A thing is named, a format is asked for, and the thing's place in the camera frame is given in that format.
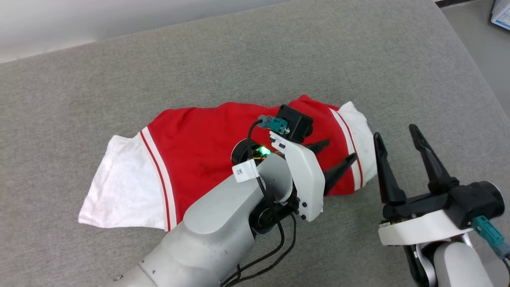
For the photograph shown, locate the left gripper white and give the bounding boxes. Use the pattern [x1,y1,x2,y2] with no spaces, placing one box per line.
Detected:
[270,132,358,222]

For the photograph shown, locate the white label tag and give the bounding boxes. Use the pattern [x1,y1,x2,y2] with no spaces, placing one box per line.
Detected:
[232,159,261,183]

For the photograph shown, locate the grey fabric sofa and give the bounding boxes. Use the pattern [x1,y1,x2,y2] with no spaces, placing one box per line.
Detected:
[0,0,510,287]

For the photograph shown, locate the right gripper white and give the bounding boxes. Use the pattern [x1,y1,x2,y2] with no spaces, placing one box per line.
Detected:
[373,124,475,246]

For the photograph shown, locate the red and white jersey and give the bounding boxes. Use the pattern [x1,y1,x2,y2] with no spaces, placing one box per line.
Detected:
[78,94,378,232]

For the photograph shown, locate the white and blue box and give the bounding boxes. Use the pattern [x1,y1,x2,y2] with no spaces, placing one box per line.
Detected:
[490,0,510,31]

